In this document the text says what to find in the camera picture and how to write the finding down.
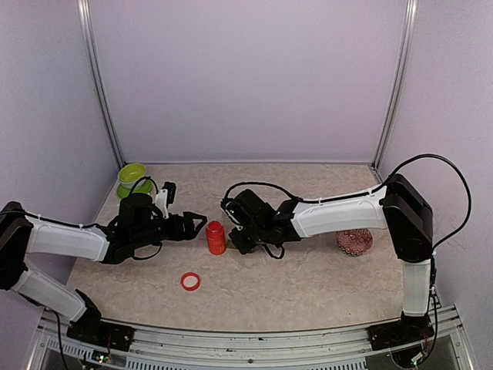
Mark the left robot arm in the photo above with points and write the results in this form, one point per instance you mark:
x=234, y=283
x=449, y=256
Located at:
x=142, y=221

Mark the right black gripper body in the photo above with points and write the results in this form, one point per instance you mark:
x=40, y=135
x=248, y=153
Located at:
x=246, y=245

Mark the right aluminium frame post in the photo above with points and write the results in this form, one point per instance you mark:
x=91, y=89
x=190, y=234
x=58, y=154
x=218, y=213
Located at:
x=397, y=84

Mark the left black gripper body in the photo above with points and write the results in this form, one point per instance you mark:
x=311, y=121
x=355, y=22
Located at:
x=174, y=233

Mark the orange bottle cap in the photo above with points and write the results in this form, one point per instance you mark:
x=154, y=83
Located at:
x=190, y=281

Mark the left aluminium frame post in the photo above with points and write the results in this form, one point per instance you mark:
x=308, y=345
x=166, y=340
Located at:
x=88, y=35

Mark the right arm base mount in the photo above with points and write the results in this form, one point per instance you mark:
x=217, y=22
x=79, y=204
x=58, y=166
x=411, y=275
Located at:
x=397, y=333

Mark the orange pill bottle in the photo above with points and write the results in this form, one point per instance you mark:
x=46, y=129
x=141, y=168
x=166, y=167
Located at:
x=216, y=238

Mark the red patterned bowl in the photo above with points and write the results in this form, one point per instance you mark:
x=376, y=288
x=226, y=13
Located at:
x=354, y=242

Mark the aluminium frame post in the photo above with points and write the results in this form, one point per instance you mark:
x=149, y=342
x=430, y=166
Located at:
x=397, y=84
x=88, y=35

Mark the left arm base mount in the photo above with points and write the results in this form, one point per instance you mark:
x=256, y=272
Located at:
x=103, y=334

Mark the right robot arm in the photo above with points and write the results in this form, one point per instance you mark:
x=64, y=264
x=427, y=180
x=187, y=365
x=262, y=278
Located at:
x=394, y=205

